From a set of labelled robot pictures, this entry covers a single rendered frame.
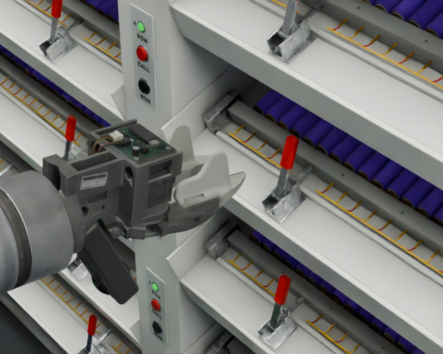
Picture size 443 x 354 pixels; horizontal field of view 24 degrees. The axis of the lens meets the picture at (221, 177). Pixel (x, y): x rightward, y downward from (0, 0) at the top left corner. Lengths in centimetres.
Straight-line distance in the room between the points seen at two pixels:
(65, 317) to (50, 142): 39
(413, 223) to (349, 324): 21
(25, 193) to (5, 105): 82
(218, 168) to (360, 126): 14
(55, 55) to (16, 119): 26
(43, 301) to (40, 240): 103
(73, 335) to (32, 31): 59
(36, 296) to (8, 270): 105
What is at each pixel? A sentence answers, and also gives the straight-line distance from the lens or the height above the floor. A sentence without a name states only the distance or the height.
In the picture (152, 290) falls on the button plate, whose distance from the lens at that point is 139.
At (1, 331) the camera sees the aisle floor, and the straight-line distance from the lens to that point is 204.
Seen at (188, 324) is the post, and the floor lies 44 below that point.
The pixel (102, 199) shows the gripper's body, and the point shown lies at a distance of 89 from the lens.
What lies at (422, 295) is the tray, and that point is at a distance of 102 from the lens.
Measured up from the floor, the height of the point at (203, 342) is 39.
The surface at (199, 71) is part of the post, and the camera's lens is 116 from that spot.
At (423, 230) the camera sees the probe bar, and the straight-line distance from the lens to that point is 103.
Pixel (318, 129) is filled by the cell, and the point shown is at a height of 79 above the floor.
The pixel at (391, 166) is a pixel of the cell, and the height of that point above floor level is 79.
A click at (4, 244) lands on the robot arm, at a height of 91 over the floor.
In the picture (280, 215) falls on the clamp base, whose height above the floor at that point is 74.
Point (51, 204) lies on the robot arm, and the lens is 84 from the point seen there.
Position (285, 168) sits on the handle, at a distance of 107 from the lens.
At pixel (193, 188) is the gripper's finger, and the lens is 94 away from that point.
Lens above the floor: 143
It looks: 37 degrees down
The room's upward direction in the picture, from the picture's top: straight up
